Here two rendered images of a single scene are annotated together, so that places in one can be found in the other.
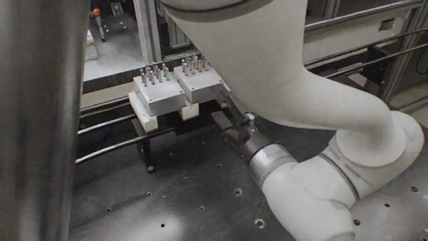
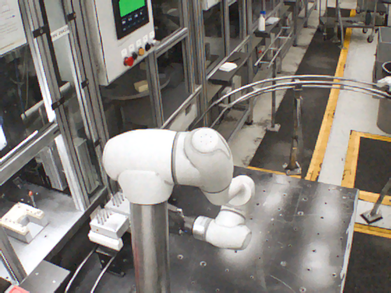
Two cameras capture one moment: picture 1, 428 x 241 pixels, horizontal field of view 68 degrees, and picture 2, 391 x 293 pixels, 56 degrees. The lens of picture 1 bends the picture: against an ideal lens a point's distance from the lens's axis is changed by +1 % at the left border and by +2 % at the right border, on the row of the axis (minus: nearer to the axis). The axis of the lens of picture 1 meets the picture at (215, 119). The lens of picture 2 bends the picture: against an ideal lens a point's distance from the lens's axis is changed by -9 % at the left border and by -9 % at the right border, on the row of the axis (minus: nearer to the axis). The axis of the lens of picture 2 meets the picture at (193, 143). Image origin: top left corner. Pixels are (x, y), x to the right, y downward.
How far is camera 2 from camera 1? 0.91 m
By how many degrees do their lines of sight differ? 29
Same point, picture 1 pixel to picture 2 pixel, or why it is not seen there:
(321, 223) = (239, 234)
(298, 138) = (188, 210)
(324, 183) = (231, 220)
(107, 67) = (62, 226)
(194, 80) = (126, 206)
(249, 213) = (194, 262)
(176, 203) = not seen: hidden behind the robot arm
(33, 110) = (166, 236)
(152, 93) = (111, 226)
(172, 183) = not seen: hidden behind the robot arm
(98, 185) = not seen: outside the picture
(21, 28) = (164, 214)
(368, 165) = (243, 204)
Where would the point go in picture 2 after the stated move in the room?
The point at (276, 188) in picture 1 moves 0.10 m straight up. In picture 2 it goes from (214, 234) to (213, 214)
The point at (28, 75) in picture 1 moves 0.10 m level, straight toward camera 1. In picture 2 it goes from (165, 227) to (202, 233)
